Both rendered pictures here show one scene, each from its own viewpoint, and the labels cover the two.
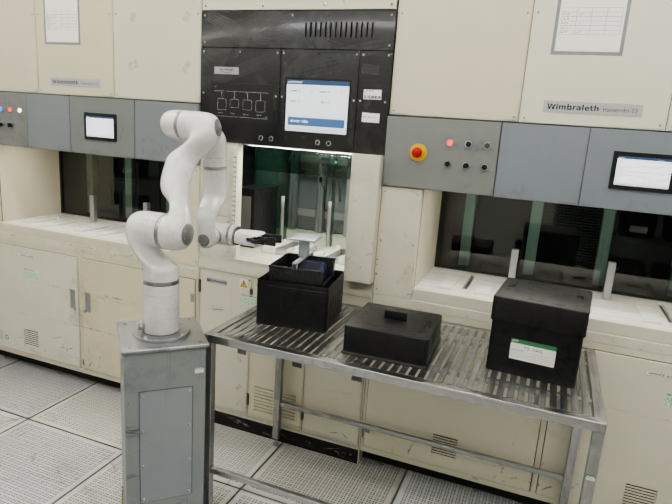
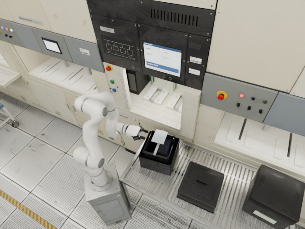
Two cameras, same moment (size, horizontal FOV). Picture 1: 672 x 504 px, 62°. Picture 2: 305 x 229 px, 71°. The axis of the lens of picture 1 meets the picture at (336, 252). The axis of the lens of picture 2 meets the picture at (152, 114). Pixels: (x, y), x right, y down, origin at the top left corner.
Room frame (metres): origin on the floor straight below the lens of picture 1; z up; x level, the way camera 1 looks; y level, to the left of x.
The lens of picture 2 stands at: (1.14, -0.01, 2.43)
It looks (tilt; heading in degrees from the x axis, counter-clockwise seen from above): 48 degrees down; 10
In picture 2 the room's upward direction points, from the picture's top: 4 degrees counter-clockwise
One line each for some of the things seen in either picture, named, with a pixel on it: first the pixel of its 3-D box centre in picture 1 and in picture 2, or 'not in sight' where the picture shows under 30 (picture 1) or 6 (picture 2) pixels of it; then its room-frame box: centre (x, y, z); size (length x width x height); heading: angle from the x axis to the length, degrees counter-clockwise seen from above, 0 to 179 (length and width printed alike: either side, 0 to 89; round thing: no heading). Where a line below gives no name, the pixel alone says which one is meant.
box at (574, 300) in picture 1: (539, 329); (271, 197); (1.79, -0.70, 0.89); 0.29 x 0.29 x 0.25; 65
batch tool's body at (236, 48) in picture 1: (319, 229); (169, 84); (2.85, 0.09, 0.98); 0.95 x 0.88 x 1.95; 159
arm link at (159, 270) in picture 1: (153, 246); (87, 160); (1.85, 0.62, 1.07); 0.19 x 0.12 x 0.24; 72
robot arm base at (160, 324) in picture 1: (161, 307); (98, 175); (1.84, 0.59, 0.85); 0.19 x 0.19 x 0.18
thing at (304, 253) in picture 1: (302, 276); (159, 147); (2.10, 0.12, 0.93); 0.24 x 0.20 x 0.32; 168
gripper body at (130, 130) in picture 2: (248, 237); (132, 131); (2.15, 0.35, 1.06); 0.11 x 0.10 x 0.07; 78
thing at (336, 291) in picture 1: (301, 296); (159, 152); (2.10, 0.12, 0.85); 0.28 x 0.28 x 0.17; 78
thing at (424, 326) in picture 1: (394, 328); (201, 184); (1.86, -0.22, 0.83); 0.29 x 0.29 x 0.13; 72
